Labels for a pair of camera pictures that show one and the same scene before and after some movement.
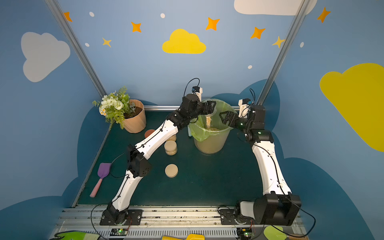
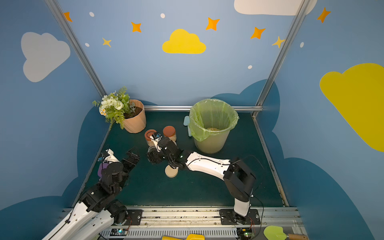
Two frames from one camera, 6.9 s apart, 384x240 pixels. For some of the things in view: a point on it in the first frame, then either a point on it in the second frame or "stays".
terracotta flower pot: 135,121 stays
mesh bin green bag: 212,142 stays
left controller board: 119,232 stays
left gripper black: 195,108 to 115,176
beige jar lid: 171,170 stays
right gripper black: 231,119 to 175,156
